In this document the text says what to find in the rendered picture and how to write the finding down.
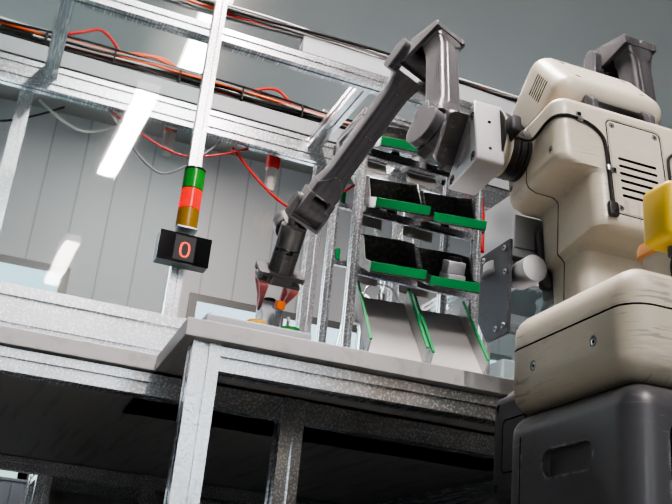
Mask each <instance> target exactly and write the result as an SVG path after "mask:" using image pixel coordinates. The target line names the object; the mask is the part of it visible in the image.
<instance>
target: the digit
mask: <svg viewBox="0 0 672 504"><path fill-rule="evenodd" d="M196 241H197V238H193V237H188V236H184V235H179V234H176V239H175V245H174V251H173V257H172V258H173V259H178V260H182V261H187V262H191V263H193V259H194V253H195V247H196Z"/></svg>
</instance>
